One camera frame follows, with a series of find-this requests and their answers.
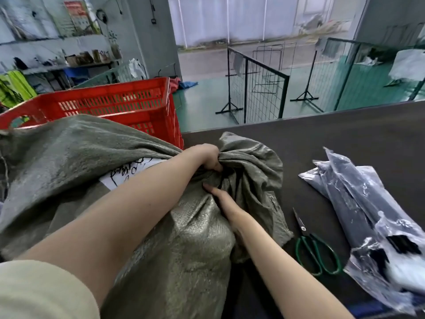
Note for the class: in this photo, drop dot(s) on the person's left hand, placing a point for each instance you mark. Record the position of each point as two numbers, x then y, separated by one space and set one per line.
207 156

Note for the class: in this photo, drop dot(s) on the red cloth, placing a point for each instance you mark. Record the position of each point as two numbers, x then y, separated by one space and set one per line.
175 85

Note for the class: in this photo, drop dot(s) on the person's right hand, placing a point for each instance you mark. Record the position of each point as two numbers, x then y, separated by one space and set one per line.
230 212

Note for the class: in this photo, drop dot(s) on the person's cream shirt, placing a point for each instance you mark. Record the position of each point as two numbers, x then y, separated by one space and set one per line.
43 292

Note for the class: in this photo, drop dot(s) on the grey hanging cloth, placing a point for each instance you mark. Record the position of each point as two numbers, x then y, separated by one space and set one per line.
324 48
238 59

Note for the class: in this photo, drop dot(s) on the clear plastic bag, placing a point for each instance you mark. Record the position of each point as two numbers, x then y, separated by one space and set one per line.
352 196

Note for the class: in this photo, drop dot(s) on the pale notice posters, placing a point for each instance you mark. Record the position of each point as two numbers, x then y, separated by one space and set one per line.
33 16

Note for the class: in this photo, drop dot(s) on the blue chair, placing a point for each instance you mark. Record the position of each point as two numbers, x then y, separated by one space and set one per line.
74 72

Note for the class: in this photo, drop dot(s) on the white plastic bag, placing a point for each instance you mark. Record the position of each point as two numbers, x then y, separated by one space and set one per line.
136 68

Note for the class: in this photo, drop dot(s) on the cluttered workbench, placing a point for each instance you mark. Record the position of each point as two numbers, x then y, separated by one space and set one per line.
66 67

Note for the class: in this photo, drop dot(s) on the person's left forearm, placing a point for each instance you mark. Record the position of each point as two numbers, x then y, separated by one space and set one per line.
116 222

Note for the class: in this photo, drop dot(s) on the blue cloth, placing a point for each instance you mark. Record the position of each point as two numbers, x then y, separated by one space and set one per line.
187 85

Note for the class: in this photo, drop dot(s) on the crumpled white sheet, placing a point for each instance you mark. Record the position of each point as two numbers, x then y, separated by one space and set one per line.
370 59

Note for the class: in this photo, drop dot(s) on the large grey-green woven sack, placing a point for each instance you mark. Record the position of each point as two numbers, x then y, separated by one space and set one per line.
66 146

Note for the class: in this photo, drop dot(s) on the person's right forearm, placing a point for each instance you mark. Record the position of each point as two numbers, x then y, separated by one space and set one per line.
285 272

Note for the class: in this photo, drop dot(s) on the red plastic crate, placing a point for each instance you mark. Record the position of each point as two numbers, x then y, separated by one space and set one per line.
116 92

